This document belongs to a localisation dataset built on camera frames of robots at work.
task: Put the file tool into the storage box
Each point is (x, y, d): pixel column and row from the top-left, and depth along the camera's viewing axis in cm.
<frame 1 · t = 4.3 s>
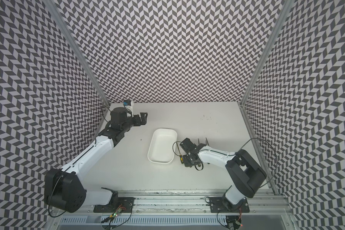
left hand: (140, 115, 83), fingers open
right hand: (189, 164, 88), fingers closed
white plastic storage box: (162, 146, 96), on the table

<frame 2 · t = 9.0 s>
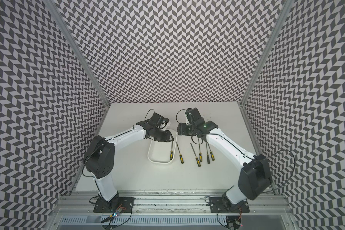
left hand: (170, 140, 89), fingers open
right hand: (181, 131, 82), fingers open
yellow black file: (171, 155, 91), point 2 cm above the table
yellow black file 3: (198, 162, 89), on the table
the other named things where they were.

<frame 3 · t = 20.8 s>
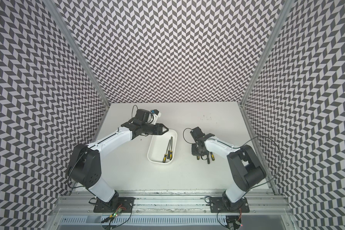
left hand: (164, 130, 86), fingers open
right hand: (197, 154, 90), fingers closed
yellow black file 2: (165, 155, 91), point 2 cm above the table
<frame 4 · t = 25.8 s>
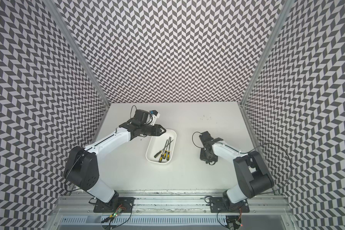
left hand: (163, 131, 86), fingers open
right hand: (206, 161, 89), fingers closed
